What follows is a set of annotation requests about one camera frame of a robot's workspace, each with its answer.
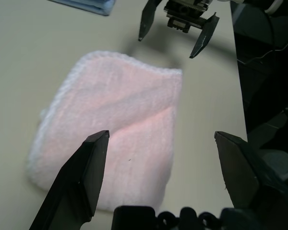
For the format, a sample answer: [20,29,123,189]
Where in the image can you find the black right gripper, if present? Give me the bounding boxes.
[138,0,220,59]

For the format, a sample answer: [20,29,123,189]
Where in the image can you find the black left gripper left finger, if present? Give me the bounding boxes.
[28,130,110,230]

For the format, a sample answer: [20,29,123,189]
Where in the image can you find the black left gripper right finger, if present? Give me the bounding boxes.
[214,131,288,230]

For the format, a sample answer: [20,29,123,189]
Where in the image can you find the pink towel with white trim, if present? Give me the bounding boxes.
[25,50,183,213]

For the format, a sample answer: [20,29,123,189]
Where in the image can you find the folded blue towel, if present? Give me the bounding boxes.
[48,0,116,16]

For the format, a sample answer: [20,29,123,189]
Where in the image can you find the thin white floor wire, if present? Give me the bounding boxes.
[237,35,288,65]

